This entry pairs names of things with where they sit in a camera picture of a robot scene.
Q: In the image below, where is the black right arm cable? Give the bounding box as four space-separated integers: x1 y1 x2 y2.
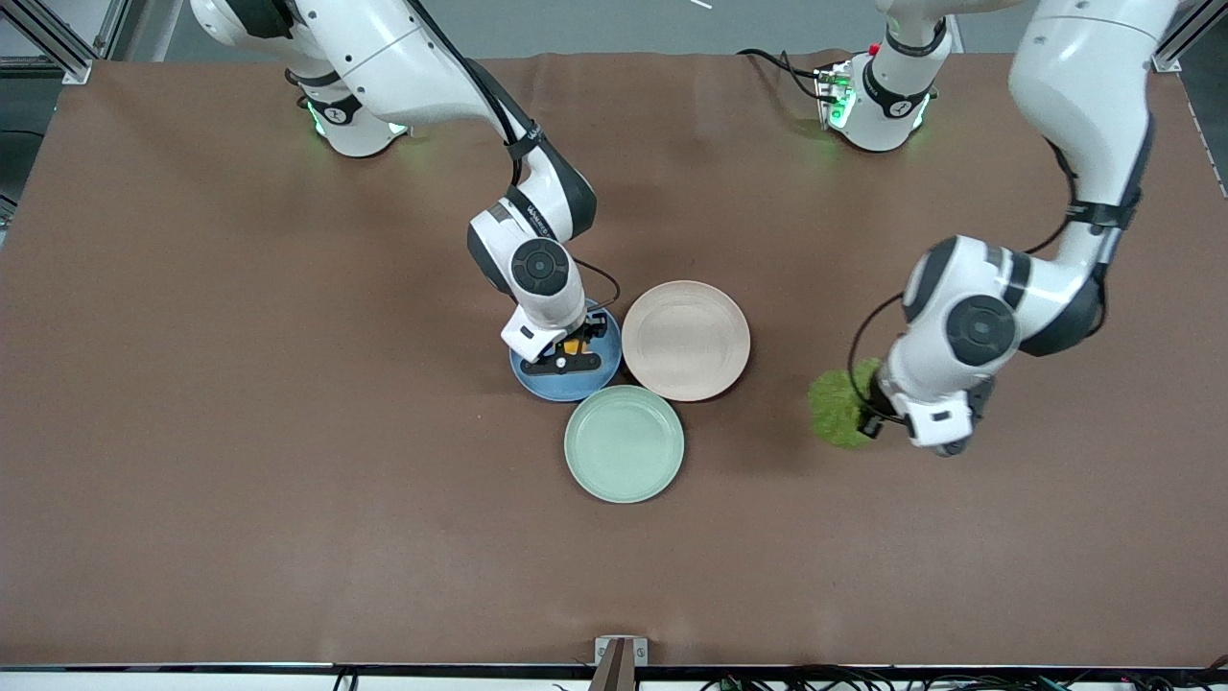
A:
408 0 622 318

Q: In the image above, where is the mint green plate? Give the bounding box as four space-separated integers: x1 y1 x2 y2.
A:
564 385 685 504

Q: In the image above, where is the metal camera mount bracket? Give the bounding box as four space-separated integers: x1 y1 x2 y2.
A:
587 635 649 691

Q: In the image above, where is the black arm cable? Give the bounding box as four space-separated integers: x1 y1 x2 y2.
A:
847 142 1097 425
408 0 622 318

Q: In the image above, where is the black base cable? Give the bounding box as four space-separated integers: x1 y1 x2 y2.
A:
736 47 847 103

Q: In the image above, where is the green lettuce leaf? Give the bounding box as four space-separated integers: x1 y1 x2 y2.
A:
808 358 884 449

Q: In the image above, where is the brown table cover mat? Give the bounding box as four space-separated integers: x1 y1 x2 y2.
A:
0 50 1228 669

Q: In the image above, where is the blue plate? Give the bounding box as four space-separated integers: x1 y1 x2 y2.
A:
508 305 623 403

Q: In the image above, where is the aluminium frame profile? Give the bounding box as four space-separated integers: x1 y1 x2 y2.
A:
0 0 131 87
1147 0 1228 74

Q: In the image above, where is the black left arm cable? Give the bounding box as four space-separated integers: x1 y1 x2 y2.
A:
847 142 1097 425

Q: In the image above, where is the beige plate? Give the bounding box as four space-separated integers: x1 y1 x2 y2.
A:
622 280 751 402

